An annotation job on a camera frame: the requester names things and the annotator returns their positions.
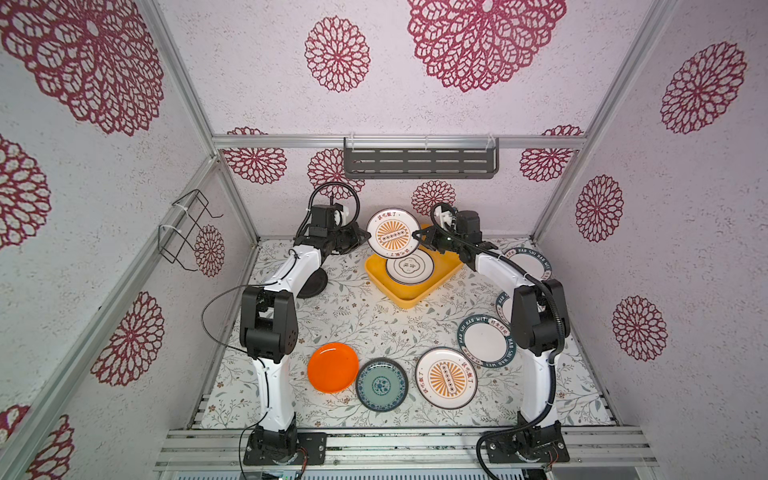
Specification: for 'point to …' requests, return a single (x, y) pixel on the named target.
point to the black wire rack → (188, 211)
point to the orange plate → (333, 367)
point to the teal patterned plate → (382, 384)
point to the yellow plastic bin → (446, 268)
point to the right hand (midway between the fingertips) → (413, 230)
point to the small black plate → (315, 285)
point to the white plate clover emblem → (412, 269)
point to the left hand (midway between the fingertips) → (370, 237)
